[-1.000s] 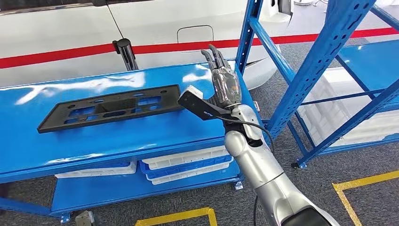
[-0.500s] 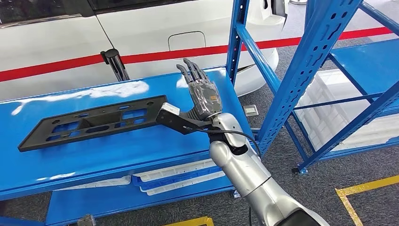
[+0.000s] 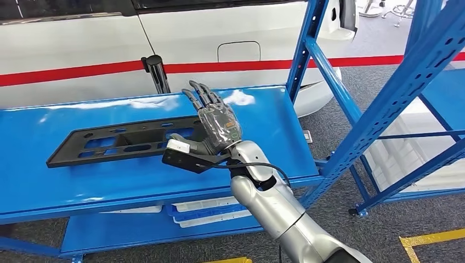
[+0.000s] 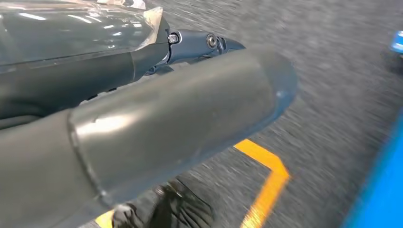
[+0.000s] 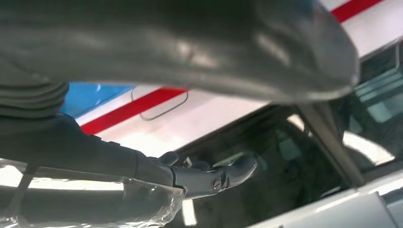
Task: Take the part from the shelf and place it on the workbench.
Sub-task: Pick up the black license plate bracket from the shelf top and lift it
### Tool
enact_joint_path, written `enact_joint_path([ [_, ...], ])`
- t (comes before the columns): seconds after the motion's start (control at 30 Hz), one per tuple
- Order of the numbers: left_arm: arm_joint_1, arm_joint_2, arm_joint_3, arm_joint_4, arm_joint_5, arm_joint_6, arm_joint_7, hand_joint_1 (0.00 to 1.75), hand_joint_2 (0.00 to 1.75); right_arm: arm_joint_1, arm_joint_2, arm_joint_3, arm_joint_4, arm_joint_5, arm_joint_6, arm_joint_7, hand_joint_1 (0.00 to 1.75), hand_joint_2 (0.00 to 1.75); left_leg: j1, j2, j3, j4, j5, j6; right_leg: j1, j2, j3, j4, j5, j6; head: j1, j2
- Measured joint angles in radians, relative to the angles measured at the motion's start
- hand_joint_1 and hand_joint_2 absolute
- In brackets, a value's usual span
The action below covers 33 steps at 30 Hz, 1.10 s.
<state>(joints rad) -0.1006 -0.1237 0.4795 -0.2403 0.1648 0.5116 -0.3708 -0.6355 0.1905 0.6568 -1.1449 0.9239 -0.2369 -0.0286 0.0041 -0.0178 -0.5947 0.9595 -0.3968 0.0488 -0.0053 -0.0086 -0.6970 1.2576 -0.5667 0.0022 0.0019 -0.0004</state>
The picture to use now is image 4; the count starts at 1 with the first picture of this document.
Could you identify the blue metal shelf rack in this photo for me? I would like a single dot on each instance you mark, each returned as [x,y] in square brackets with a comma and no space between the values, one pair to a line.
[381,195]
[397,42]

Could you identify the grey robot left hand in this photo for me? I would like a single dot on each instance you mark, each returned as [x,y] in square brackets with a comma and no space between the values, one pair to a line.
[126,135]

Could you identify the yellow floor tape square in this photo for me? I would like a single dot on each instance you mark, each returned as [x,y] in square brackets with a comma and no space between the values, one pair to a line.
[267,188]

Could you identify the black robot foot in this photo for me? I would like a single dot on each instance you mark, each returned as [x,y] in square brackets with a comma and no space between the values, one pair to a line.
[179,207]

